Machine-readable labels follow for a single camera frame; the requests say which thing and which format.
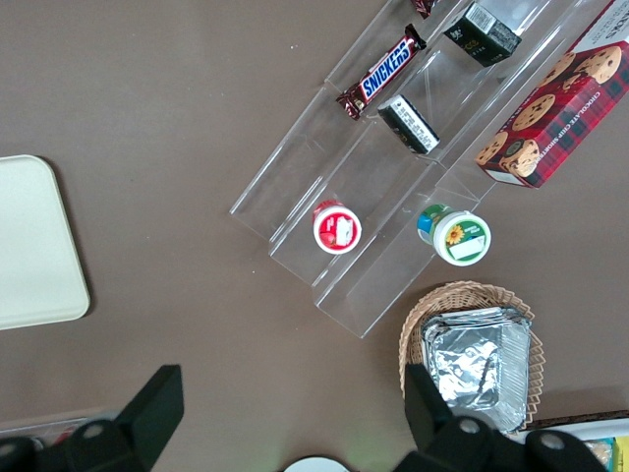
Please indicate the red tartan cookie box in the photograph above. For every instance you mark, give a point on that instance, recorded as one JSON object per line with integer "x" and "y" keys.
{"x": 565, "y": 108}

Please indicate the green sunflower lid cup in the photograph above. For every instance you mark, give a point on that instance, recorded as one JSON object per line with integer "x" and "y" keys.
{"x": 459, "y": 238}

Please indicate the cream plastic tray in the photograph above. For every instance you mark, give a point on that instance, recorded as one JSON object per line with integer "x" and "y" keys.
{"x": 34, "y": 241}

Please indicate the aluminium foil tray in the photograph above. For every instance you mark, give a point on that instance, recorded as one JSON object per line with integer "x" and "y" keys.
{"x": 472, "y": 359}

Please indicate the Snickers chocolate bar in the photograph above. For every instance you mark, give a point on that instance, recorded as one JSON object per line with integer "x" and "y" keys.
{"x": 383, "y": 74}

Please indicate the white round object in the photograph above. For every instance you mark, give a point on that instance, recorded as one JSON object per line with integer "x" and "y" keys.
{"x": 317, "y": 465}

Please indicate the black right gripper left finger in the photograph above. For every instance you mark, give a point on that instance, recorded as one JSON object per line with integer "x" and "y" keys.
{"x": 147, "y": 418}

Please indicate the yellow snack packet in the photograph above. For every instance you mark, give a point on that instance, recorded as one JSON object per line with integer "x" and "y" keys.
{"x": 621, "y": 454}

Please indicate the woven wicker basket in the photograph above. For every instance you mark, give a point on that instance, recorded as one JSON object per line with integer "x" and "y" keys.
{"x": 457, "y": 297}

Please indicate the clear acrylic tiered shelf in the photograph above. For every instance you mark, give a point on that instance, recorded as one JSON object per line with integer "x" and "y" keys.
{"x": 354, "y": 196}

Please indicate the black box with white label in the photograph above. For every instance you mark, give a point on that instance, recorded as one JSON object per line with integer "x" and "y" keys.
{"x": 410, "y": 125}
{"x": 484, "y": 37}

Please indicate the red strawberry yogurt cup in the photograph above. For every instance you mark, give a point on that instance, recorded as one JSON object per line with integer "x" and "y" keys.
{"x": 337, "y": 231}

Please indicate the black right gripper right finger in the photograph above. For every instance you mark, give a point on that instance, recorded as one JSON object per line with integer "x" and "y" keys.
{"x": 426, "y": 408}

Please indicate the white storage bin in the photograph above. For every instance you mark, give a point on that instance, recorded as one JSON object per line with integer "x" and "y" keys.
{"x": 589, "y": 429}

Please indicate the dark red candy bar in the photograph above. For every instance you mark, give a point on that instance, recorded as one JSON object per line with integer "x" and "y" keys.
{"x": 422, "y": 6}

